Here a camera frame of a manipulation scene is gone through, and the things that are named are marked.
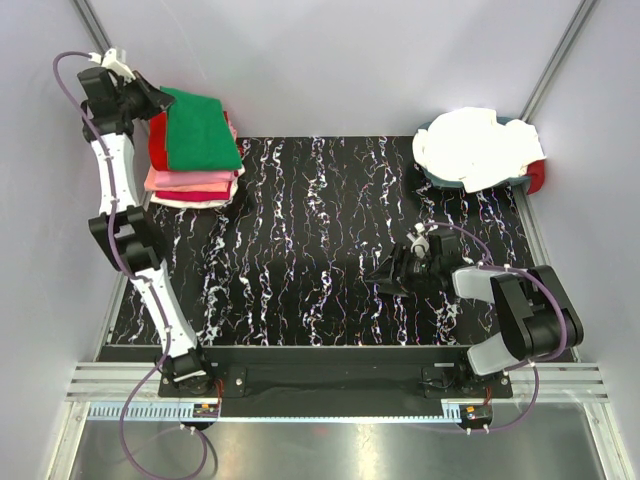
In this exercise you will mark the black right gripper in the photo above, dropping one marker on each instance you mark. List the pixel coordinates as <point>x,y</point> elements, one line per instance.
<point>384,275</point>

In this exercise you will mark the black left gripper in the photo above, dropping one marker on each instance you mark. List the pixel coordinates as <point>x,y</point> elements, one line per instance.
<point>154,98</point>

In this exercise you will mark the green t shirt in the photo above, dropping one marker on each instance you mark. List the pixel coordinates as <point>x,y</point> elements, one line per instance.
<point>198,136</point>

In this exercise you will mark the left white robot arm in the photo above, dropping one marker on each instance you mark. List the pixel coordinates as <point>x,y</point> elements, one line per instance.
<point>123,228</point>

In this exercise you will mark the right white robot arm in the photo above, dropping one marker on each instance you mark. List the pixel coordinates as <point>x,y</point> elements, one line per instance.
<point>537,320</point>

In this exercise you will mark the folded red t shirt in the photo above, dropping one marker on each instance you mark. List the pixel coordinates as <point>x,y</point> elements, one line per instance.
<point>200,161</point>

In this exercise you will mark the folded pink t shirt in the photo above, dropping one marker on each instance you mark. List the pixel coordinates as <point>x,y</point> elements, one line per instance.
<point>157,150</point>

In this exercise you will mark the folded peach t shirt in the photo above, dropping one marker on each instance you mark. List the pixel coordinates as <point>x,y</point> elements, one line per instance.
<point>190,186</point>

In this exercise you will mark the black marbled table mat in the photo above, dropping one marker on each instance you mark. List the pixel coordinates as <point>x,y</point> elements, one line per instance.
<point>285,264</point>

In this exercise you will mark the crumpled white t shirt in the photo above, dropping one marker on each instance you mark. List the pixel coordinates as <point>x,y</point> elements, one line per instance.
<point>477,147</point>

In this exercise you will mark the right small circuit board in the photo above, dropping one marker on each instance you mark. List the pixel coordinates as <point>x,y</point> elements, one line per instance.
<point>477,413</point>

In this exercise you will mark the small circuit board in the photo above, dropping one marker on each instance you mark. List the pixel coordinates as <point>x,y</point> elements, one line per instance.
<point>206,410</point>
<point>477,413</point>

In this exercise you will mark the crumpled red t shirt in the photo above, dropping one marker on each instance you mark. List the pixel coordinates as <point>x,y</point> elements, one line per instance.
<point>536,174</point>

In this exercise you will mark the left small circuit board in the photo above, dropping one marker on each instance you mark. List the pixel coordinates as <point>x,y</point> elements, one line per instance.
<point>206,410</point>

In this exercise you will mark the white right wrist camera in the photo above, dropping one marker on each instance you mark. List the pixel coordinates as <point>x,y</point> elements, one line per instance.
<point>419,244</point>

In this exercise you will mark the left aluminium frame post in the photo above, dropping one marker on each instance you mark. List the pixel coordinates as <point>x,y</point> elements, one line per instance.
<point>92,25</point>

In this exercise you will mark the aluminium frame post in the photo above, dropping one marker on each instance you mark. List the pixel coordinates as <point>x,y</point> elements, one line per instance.
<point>578,21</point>
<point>92,25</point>

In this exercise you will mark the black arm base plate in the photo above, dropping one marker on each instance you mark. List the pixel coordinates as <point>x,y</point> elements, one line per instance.
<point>288,383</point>

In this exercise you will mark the right aluminium frame post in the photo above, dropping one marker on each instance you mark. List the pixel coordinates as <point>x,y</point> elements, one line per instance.
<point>578,21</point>

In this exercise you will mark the aluminium front rail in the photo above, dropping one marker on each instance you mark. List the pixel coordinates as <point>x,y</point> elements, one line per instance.
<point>106,386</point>

